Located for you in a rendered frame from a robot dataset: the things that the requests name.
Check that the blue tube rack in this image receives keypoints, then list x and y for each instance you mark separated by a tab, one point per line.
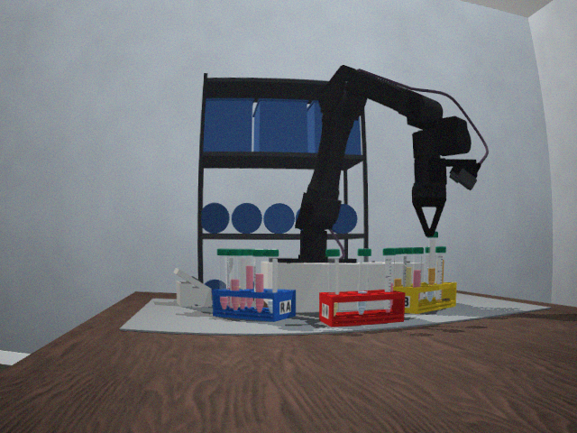
283	302

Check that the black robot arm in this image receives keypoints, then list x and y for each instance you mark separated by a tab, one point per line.
320	206

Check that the red tube rack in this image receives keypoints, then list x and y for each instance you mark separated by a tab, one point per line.
326	308

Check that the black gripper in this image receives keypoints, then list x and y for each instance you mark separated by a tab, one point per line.
435	194

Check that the grey flat mat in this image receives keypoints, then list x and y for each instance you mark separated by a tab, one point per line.
167	316

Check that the yellow rack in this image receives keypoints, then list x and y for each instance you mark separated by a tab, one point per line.
411	295

